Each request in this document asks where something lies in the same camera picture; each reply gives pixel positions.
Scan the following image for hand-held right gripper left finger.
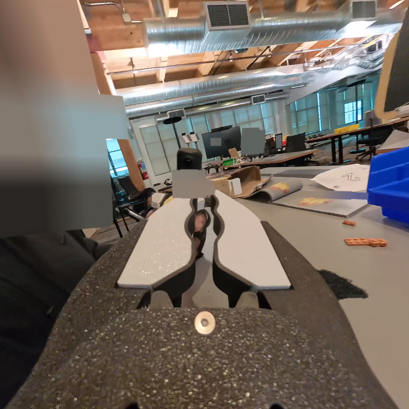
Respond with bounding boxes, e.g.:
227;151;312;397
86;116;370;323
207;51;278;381
117;198;197;289

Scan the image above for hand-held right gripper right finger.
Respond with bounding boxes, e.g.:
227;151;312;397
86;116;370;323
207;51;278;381
211;190;292;291

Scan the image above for wooden-edged office desk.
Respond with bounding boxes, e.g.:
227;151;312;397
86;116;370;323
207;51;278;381
304;119;409;164
204;149;321;171

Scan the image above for person's left hand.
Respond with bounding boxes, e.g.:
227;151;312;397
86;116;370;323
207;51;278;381
193;210;211;233

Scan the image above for black mesh office chair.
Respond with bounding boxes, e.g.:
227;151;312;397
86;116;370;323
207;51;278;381
111;174;158;238

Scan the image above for black floor lamp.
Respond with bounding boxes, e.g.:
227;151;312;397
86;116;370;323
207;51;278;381
162;116;183;151

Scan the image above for large black screen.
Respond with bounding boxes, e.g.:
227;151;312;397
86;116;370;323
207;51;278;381
201;126;242;160

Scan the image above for open cardboard box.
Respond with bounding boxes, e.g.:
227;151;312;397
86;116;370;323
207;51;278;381
211;166;273;197

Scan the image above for grey instruction booklet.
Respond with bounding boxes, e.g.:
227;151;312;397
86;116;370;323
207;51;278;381
260;177;370;218

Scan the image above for brown brick plate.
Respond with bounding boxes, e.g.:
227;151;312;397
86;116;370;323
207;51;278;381
344;237;388;249

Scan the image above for white paper sheets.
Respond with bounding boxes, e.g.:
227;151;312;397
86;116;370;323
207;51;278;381
310;164;372;193

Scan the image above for person's black jacket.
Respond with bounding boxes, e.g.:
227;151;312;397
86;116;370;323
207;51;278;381
0;228;100;409

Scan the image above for metal vent grille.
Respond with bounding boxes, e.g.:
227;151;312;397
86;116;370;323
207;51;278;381
351;0;377;19
204;1;252;31

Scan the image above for blue plastic bin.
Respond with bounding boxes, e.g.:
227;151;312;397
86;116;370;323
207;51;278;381
366;150;409;225

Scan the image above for grey side table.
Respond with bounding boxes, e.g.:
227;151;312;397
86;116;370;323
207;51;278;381
377;127;409;154

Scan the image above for wooden post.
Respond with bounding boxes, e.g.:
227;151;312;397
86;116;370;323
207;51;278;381
117;139;146;193

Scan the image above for silver spiral duct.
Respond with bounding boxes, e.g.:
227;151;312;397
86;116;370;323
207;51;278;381
116;63;309;107
124;93;285;118
141;0;409;59

